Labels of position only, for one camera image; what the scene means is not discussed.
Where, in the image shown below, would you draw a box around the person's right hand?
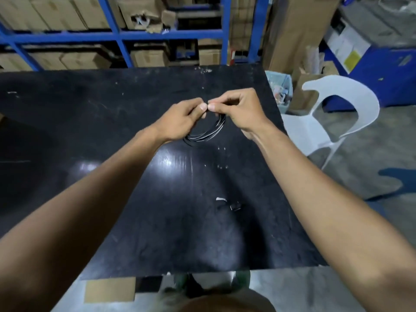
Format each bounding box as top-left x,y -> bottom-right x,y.
207,88 -> 272,141

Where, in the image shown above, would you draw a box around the person's left hand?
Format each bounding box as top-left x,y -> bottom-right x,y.
155,97 -> 208,144

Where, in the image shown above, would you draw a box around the black cable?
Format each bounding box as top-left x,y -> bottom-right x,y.
183,110 -> 227,147

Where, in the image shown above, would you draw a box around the person's left forearm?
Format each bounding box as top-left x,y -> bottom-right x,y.
0,125 -> 170,312

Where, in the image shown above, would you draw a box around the person's right forearm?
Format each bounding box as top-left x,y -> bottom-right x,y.
250,123 -> 416,312

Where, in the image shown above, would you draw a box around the light blue plastic basket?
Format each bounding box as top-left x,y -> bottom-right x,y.
265,70 -> 293,115

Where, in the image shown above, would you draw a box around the small open cardboard box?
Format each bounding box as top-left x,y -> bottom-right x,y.
288,61 -> 339,111

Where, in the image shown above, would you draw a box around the blue metal shelf rack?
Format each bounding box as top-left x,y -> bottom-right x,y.
0,0 -> 272,72

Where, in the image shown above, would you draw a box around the torn cardboard box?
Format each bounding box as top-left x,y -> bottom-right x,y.
116,0 -> 179,33

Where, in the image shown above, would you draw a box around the tall brown cardboard box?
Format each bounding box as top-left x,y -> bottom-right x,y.
262,0 -> 342,76

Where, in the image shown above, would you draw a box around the white plastic chair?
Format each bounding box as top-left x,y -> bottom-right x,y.
281,75 -> 380,171

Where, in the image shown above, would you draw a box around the stack of brown cardboard boxes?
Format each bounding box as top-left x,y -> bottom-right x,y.
0,0 -> 270,72

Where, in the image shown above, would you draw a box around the blue machine cabinet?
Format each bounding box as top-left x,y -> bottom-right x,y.
320,0 -> 416,113

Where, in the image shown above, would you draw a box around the person's green shoes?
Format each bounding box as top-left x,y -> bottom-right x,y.
173,270 -> 251,297

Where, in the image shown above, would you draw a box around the person's shirt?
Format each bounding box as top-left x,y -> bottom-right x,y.
155,287 -> 277,312

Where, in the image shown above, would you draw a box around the flat cardboard piece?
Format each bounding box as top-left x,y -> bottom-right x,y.
84,277 -> 137,303

